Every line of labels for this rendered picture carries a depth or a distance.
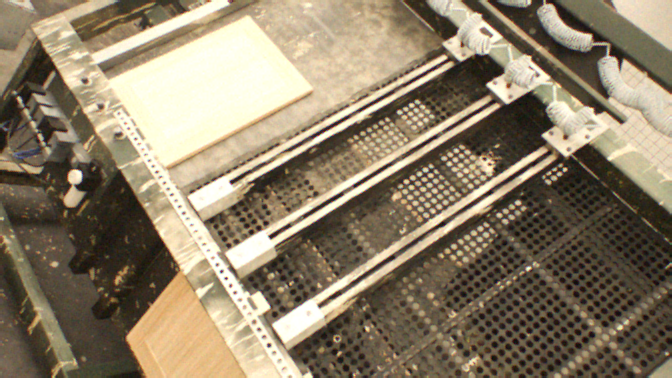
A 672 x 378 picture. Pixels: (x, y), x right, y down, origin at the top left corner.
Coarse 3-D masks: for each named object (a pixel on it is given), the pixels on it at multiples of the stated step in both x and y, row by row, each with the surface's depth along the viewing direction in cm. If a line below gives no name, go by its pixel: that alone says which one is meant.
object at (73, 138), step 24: (24, 96) 191; (48, 96) 198; (72, 96) 195; (48, 120) 183; (72, 120) 194; (24, 144) 190; (48, 144) 180; (72, 144) 183; (96, 144) 186; (72, 168) 192; (96, 168) 178; (72, 192) 181; (96, 192) 184
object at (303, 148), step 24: (480, 24) 203; (456, 48) 197; (432, 72) 197; (456, 72) 202; (384, 96) 192; (408, 96) 194; (336, 120) 186; (360, 120) 187; (288, 144) 181; (312, 144) 181; (336, 144) 188; (240, 168) 176; (264, 168) 176; (288, 168) 181; (216, 192) 171; (240, 192) 175
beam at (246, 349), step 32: (64, 32) 208; (64, 64) 200; (96, 64) 201; (96, 96) 193; (96, 128) 186; (128, 160) 180; (160, 160) 180; (160, 192) 174; (160, 224) 168; (192, 256) 163; (224, 256) 164; (224, 288) 158; (224, 320) 154; (256, 352) 149
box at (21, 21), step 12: (0, 0) 186; (12, 0) 190; (24, 0) 196; (0, 12) 189; (12, 12) 191; (24, 12) 193; (36, 12) 196; (0, 24) 191; (12, 24) 194; (24, 24) 196; (0, 36) 194; (12, 36) 197; (0, 48) 198; (12, 48) 200
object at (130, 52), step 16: (224, 0) 219; (240, 0) 219; (192, 16) 214; (208, 16) 216; (144, 32) 210; (160, 32) 210; (176, 32) 212; (112, 48) 206; (128, 48) 206; (144, 48) 209; (112, 64) 206
